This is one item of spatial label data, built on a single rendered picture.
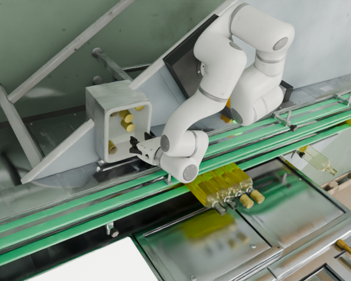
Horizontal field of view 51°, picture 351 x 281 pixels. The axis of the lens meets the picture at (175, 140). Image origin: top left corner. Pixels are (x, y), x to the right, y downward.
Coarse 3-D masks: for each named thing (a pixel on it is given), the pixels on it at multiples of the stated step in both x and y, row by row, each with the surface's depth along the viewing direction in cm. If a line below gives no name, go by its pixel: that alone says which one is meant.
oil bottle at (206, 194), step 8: (200, 176) 143; (184, 184) 146; (192, 184) 141; (200, 184) 139; (208, 184) 140; (192, 192) 142; (200, 192) 137; (208, 192) 136; (216, 192) 137; (200, 200) 139; (208, 200) 134; (216, 200) 135
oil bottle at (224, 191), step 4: (208, 172) 146; (212, 172) 146; (204, 176) 143; (208, 176) 144; (212, 176) 144; (216, 176) 144; (208, 180) 142; (212, 180) 142; (216, 180) 142; (220, 180) 143; (212, 184) 140; (216, 184) 141; (220, 184) 141; (224, 184) 141; (216, 188) 139; (220, 188) 139; (224, 188) 139; (228, 188) 140; (220, 192) 137; (224, 192) 138; (228, 192) 138; (220, 196) 138; (224, 196) 137; (220, 200) 139; (224, 200) 138
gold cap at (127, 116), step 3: (120, 111) 127; (123, 111) 127; (126, 111) 127; (120, 114) 127; (123, 114) 126; (126, 114) 125; (129, 114) 125; (123, 117) 126; (126, 117) 125; (129, 117) 126; (132, 117) 127; (126, 120) 126; (129, 120) 127
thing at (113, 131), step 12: (120, 108) 118; (132, 108) 130; (144, 108) 128; (108, 120) 118; (120, 120) 130; (132, 120) 134; (144, 120) 130; (108, 132) 121; (120, 132) 134; (132, 132) 137; (120, 144) 136; (108, 156) 130; (120, 156) 131; (132, 156) 134
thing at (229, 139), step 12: (348, 96) 191; (312, 108) 176; (324, 108) 178; (336, 108) 179; (264, 120) 161; (276, 120) 163; (300, 120) 165; (228, 132) 150; (240, 132) 152; (252, 132) 152; (264, 132) 154; (216, 144) 142; (228, 144) 143
